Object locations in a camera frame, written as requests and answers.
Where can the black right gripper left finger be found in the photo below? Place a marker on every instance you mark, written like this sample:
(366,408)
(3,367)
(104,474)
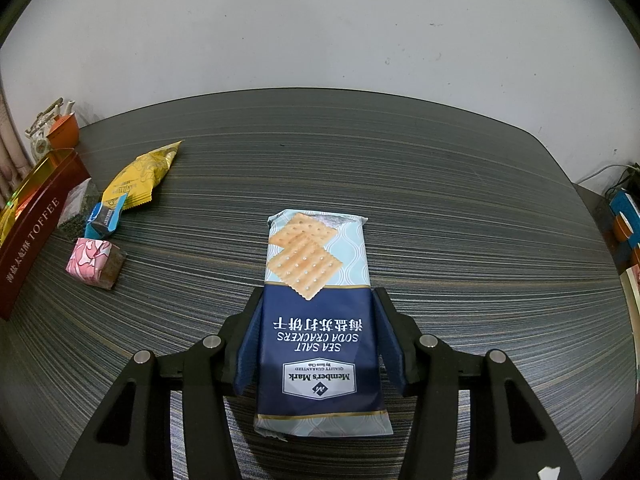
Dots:
(128,435)

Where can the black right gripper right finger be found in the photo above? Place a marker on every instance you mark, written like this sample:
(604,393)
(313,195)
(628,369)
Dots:
(512,436)

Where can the blue soda crackers pack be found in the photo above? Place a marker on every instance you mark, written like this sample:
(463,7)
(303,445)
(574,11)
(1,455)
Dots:
(319,375)

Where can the yellow Wan Li Yuan packet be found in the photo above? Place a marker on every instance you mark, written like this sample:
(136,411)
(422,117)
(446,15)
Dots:
(138,179)

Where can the pink wrapped snack cube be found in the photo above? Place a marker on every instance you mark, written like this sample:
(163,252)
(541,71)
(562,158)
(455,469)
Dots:
(95,262)

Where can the small blue snack packet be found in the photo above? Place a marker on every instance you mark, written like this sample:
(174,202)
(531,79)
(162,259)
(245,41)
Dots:
(103,220)

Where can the red gold toffee tin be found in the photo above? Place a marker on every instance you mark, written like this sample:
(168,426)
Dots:
(31,215)

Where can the grey tea leaf packet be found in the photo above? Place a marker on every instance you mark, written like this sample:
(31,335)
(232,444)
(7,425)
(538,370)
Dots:
(79,203)

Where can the books stack at right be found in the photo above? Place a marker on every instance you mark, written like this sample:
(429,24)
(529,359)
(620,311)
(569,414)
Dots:
(626,232)

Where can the orange lidded tea cup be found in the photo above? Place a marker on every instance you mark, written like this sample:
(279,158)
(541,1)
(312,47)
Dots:
(64,132)

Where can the porcelain floral teapot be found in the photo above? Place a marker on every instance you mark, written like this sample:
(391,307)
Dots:
(40,134)

